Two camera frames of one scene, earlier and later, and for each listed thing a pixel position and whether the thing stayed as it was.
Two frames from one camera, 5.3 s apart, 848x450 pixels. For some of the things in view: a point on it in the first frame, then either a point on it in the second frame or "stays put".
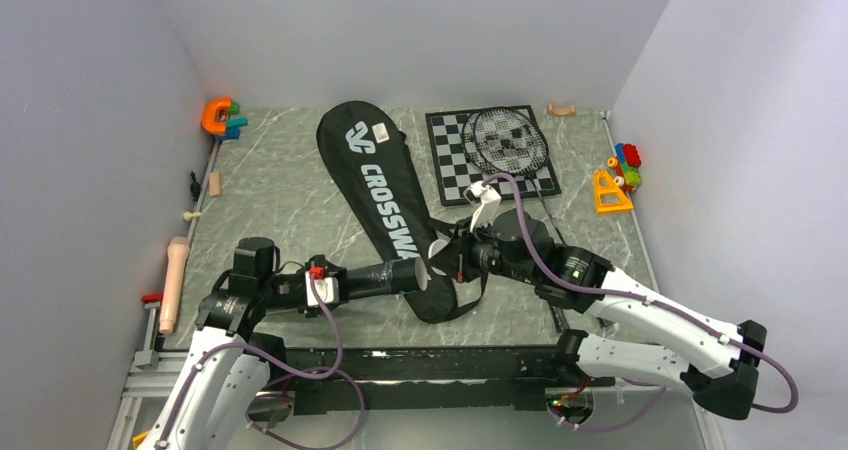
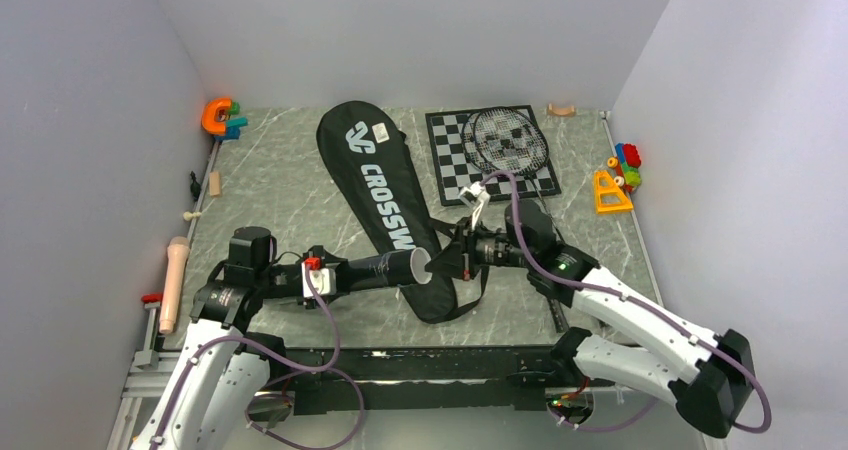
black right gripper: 447,258 stays put
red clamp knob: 151,298 stays put
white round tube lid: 437,245 -> 419,257
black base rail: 325,381 stays put
